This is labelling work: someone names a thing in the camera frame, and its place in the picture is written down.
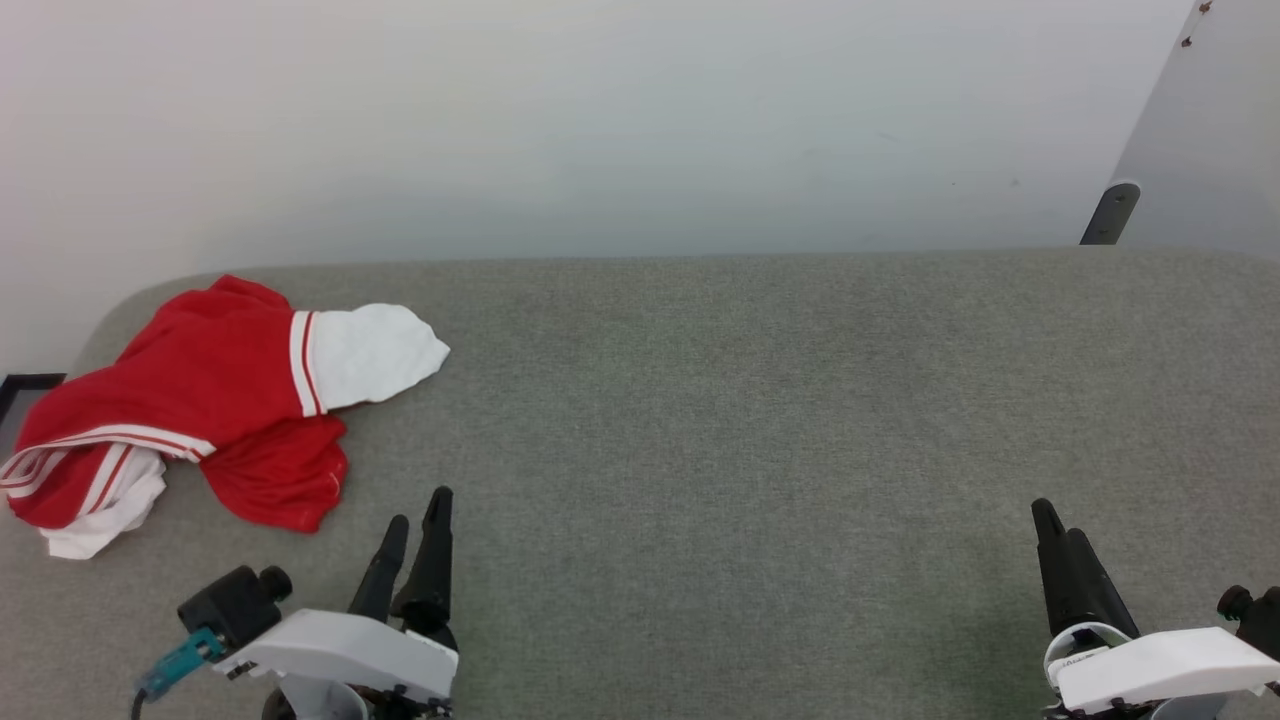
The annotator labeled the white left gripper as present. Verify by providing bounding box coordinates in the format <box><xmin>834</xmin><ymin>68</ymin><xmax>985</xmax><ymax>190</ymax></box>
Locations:
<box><xmin>214</xmin><ymin>486</ymin><xmax>461</xmax><ymax>717</ymax></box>

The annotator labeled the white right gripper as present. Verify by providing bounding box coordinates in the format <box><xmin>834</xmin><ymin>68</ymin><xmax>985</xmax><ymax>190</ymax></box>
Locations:
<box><xmin>1031</xmin><ymin>497</ymin><xmax>1280</xmax><ymax>720</ymax></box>

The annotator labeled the red and white shirt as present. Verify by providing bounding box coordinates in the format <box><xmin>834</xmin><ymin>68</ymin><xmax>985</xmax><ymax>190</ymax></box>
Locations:
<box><xmin>0</xmin><ymin>275</ymin><xmax>452</xmax><ymax>561</ymax></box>

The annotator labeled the grey fabric sofa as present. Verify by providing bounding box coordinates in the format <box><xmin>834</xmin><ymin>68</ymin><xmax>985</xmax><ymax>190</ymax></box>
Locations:
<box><xmin>0</xmin><ymin>248</ymin><xmax>1280</xmax><ymax>720</ymax></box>

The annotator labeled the light grey partition panel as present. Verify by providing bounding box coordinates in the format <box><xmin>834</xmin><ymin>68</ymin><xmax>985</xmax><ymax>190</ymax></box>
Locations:
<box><xmin>1080</xmin><ymin>0</ymin><xmax>1280</xmax><ymax>263</ymax></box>

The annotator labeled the teal cable connector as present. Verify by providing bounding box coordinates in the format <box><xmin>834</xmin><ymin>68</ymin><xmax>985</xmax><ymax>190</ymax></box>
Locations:
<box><xmin>135</xmin><ymin>628</ymin><xmax>227</xmax><ymax>701</ymax></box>

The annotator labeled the black rectangular frame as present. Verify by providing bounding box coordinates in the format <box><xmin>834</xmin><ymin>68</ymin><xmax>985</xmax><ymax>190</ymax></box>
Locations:
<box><xmin>0</xmin><ymin>372</ymin><xmax>67</xmax><ymax>423</ymax></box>

